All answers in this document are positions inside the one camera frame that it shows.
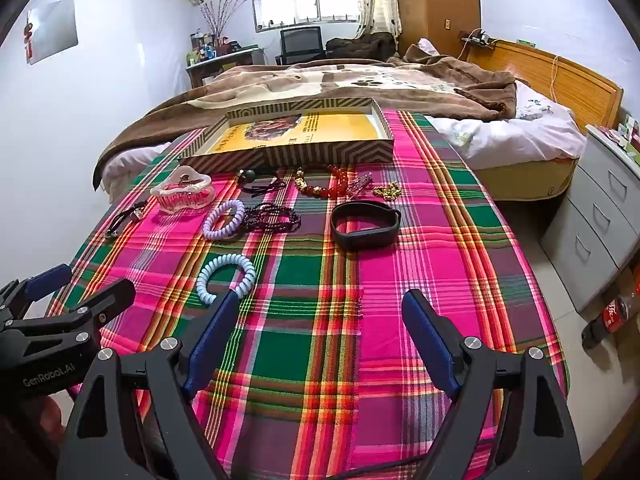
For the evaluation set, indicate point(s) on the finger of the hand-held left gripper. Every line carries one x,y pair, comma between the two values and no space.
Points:
47,277
112,295

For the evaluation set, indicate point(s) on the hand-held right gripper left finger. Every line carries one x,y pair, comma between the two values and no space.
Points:
210,340

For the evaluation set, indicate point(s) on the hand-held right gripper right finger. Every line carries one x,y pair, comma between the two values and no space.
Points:
430,340

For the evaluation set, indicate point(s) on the black wristband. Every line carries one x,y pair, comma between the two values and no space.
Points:
360,240

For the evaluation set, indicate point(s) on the clear hair claw clip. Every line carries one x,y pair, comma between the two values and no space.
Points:
182,195

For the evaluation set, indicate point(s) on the zigzag patterned box tray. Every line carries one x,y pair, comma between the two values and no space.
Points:
300,135

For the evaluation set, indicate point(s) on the plaid tablecloth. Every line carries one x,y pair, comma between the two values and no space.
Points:
320,280

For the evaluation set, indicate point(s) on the white mattress sheet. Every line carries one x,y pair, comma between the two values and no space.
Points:
130,165

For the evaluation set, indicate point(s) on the cola bottle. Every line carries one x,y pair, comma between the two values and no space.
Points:
612,312

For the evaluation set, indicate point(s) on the yellow bed mattress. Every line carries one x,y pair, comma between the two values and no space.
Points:
530,180

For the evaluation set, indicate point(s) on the grey drawer cabinet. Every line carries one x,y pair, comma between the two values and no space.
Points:
595,200

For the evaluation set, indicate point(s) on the white floral quilt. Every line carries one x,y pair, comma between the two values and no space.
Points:
520,130

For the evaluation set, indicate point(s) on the dark wooden desk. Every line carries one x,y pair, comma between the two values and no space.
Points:
220,65

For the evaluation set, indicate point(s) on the cluster of bottles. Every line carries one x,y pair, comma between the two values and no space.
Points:
207,50

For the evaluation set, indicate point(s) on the brown printed blanket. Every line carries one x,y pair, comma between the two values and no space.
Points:
300,80

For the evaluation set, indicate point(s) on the row of small packets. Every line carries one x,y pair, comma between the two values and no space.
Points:
625,135

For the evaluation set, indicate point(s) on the white pillow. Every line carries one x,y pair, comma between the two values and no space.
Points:
427,46

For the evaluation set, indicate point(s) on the wooden headboard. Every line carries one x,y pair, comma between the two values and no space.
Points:
575,80

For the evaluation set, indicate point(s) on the dried flower branches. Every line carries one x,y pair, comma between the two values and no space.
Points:
220,15

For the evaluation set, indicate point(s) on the power strip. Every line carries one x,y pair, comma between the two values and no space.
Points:
477,39

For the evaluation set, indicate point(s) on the black office chair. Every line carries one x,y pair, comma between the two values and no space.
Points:
300,42

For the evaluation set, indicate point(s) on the window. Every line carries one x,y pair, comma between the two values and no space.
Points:
305,5

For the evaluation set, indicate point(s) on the white wall poster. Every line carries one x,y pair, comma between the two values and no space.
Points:
50,30

